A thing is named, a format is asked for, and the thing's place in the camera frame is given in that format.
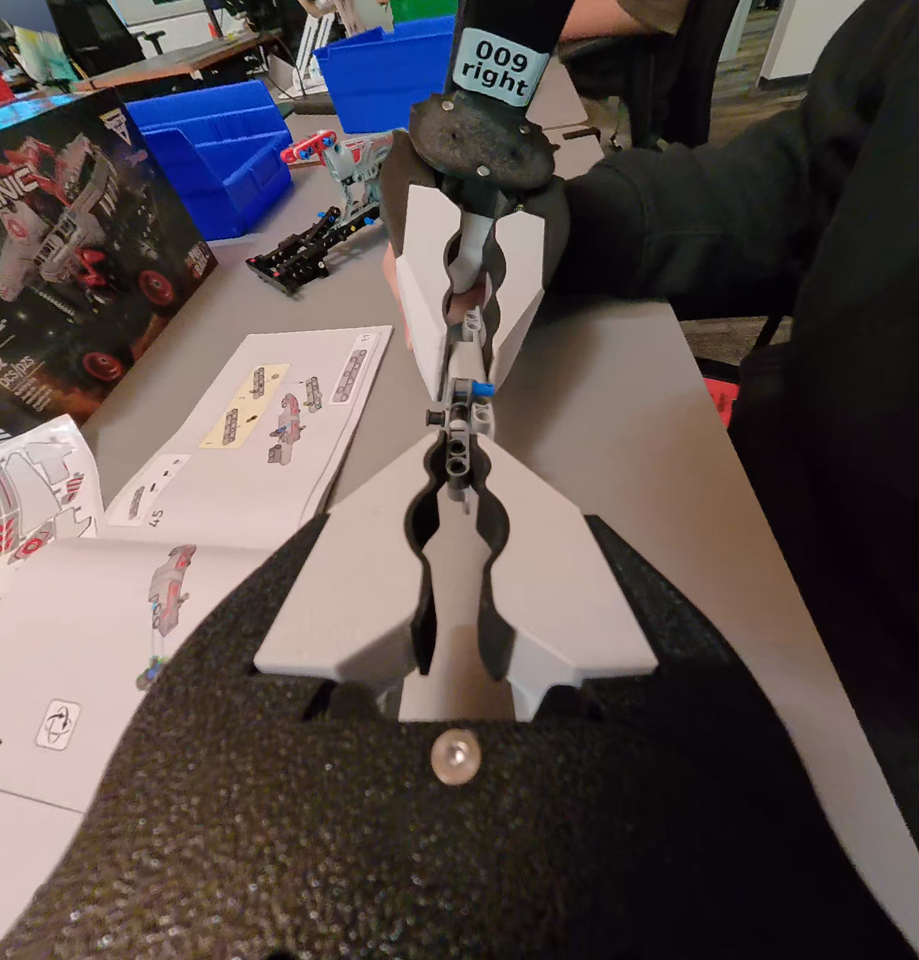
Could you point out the white metal frame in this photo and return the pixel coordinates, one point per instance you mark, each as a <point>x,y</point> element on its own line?
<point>309,52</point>

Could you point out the pale side table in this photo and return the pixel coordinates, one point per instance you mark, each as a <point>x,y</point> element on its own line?
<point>561,97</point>

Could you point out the grey toy brick beam assembly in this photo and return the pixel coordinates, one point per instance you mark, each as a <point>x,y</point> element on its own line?
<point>463,420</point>

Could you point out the person's torso in black clothing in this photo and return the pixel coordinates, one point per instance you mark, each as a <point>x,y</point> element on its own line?
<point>842,562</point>

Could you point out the red label tag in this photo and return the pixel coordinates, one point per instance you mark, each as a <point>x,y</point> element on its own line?
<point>720,397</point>

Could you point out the toy sticker sheet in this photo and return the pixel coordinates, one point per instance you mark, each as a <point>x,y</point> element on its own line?
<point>32,495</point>

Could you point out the black office chair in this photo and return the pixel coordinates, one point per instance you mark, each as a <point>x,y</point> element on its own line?
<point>99,34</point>

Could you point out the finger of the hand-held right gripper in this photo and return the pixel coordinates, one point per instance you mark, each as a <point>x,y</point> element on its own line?
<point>521,285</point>
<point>422,285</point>

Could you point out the another person's forearm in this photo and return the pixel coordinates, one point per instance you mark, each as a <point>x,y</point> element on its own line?
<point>609,19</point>

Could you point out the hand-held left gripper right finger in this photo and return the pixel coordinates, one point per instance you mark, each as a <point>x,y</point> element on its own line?
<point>572,600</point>

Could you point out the partly built toy truck chassis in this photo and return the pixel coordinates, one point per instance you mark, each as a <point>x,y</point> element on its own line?
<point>309,247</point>

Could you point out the black toy building set box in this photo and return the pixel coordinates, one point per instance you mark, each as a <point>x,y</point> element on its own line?
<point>77,247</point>

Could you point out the wooden background table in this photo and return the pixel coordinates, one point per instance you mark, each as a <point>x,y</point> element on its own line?
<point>174,71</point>

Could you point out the blue plastic bin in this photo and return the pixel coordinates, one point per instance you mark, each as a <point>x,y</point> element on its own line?
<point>384,75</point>
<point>212,165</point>

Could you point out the person's right forearm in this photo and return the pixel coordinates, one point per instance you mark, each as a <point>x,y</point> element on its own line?
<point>692,217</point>

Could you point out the person's right hand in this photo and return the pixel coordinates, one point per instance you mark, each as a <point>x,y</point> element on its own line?
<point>390,271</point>

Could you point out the open instruction booklet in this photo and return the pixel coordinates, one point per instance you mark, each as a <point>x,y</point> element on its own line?
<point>279,420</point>

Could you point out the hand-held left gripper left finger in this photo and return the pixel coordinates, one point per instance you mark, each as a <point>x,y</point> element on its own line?
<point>339,600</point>

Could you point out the grey desk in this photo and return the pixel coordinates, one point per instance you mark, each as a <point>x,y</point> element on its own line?
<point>617,450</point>

